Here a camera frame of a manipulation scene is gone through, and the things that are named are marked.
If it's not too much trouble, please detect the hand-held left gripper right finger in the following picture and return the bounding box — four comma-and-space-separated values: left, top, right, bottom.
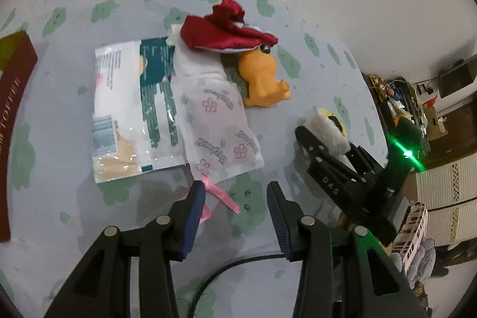
267, 181, 429, 318

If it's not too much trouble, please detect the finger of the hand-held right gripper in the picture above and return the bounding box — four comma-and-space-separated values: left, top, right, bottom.
294, 125, 358, 199
345, 144, 388, 184

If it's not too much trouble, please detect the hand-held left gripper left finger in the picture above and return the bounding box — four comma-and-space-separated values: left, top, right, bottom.
44, 180, 206, 318

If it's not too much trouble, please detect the white fluffy sponge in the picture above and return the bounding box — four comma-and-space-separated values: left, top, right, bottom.
303, 108, 351, 156

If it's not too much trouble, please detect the pink ribbon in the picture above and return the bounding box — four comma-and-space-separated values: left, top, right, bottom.
177, 174, 241, 224

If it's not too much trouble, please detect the orange rubber toy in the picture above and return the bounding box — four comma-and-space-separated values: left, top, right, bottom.
238, 49, 291, 108

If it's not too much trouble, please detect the floral print white packet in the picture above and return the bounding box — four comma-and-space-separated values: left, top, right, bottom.
171, 74, 266, 180
169, 25, 233, 88

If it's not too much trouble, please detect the teal and white plastic packet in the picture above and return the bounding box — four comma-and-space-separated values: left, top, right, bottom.
90, 36, 187, 184

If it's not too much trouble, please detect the red satin pouch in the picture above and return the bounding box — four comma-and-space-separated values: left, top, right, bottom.
180, 0, 279, 54

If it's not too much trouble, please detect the red tin box gold inside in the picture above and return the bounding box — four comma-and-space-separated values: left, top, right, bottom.
0, 30, 39, 242

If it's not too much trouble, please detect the white drawer cabinet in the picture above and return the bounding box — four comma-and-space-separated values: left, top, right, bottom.
415, 156, 477, 248

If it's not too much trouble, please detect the cluttered wooden shelf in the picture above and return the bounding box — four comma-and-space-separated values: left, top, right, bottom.
367, 59, 477, 155

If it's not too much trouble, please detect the grey fluffy cloth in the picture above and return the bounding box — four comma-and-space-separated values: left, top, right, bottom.
391, 238, 436, 289

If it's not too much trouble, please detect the black cable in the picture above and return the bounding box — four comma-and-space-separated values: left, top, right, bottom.
188, 254, 299, 318

